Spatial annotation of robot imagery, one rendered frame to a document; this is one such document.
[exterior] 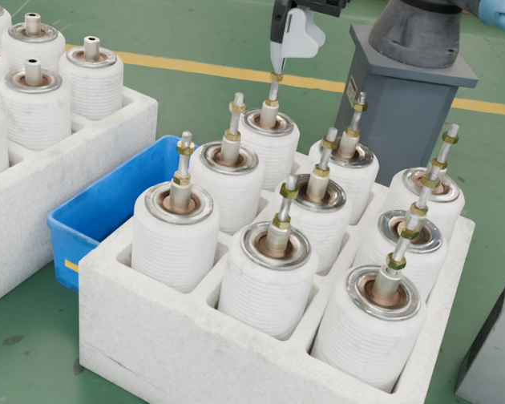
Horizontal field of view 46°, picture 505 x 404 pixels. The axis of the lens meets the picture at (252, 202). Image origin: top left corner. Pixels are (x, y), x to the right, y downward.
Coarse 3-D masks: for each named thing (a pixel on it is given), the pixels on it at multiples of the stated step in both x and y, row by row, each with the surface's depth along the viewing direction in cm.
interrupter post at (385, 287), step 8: (384, 272) 57; (400, 272) 58; (376, 280) 58; (384, 280) 57; (392, 280) 57; (400, 280) 57; (376, 288) 58; (384, 288) 58; (392, 288) 57; (376, 296) 59; (384, 296) 58; (392, 296) 58
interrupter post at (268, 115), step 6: (264, 102) 82; (264, 108) 82; (270, 108) 81; (276, 108) 81; (264, 114) 82; (270, 114) 82; (276, 114) 82; (264, 120) 82; (270, 120) 82; (270, 126) 83
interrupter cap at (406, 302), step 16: (352, 272) 61; (368, 272) 61; (352, 288) 59; (368, 288) 60; (400, 288) 60; (416, 288) 60; (368, 304) 57; (384, 304) 58; (400, 304) 58; (416, 304) 58; (384, 320) 56; (400, 320) 56
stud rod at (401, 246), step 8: (408, 216) 54; (416, 216) 53; (408, 224) 54; (416, 224) 54; (400, 240) 55; (408, 240) 55; (400, 248) 55; (392, 256) 57; (400, 256) 56; (392, 272) 57
